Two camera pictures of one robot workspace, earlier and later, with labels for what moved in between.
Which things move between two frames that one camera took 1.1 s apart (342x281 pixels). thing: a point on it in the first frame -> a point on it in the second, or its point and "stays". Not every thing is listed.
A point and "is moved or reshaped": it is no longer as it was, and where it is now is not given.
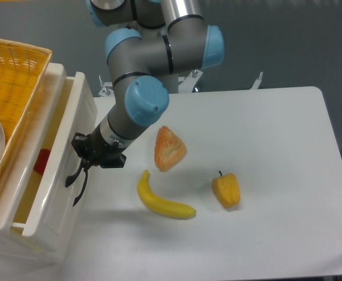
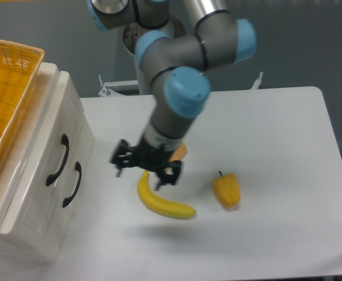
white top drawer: [44, 209] is moved or reshaped
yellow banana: [159, 204] stays
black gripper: [93, 149] -> [152, 157]
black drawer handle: [86, 171] -> [78, 168]
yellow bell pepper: [227, 189] stays
